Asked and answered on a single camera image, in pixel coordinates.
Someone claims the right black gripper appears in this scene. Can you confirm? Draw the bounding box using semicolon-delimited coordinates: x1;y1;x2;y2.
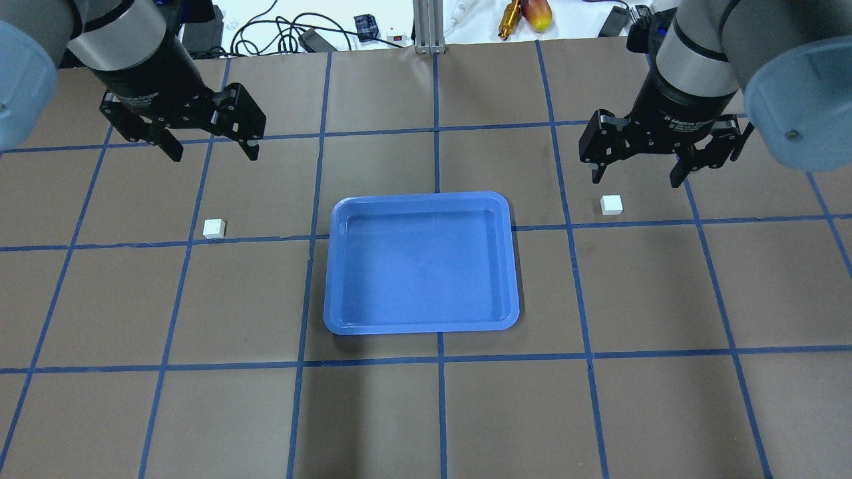
578;77;757;188

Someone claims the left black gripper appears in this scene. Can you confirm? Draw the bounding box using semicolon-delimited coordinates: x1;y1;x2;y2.
100;63;267;162

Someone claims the white block with studs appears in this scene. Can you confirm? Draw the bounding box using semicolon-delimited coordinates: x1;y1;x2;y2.
202;218;226;240

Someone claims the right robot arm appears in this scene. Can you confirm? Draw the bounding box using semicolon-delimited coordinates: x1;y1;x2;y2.
578;1;851;188

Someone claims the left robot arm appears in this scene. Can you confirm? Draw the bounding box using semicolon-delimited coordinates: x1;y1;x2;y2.
1;1;267;162

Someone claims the blue plastic tray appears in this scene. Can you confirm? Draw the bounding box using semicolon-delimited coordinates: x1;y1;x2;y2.
323;191;521;335

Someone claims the black power adapter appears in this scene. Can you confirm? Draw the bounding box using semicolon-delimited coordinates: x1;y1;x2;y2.
180;1;224;59

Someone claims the black remote device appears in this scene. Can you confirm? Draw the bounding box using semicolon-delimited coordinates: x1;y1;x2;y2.
598;6;630;37

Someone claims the red yellow fruit toy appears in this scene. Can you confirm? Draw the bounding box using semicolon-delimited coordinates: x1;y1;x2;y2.
521;0;553;33

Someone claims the small black box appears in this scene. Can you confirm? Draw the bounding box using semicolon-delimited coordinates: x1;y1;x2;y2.
353;13;379;43

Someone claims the brass metal cylinder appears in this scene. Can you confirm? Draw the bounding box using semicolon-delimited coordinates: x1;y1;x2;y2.
498;0;521;41

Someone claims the black cable bundle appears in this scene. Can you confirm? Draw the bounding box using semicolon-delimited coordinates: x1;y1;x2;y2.
230;0;407;57

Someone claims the white switch with red button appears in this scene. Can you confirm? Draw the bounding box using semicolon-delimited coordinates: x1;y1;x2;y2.
385;29;409;46

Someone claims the aluminium frame post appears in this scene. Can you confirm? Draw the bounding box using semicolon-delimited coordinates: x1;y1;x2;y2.
411;0;447;55

